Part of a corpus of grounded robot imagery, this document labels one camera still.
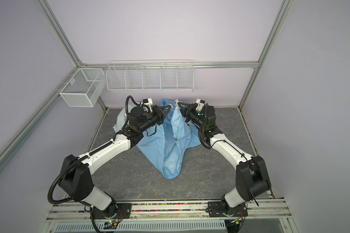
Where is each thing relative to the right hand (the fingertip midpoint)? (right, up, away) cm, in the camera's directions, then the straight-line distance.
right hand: (176, 103), depth 72 cm
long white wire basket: (-3, +25, +33) cm, 42 cm away
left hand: (-1, -3, 0) cm, 3 cm away
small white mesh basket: (-65, +13, +26) cm, 71 cm away
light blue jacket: (-6, -22, +8) cm, 24 cm away
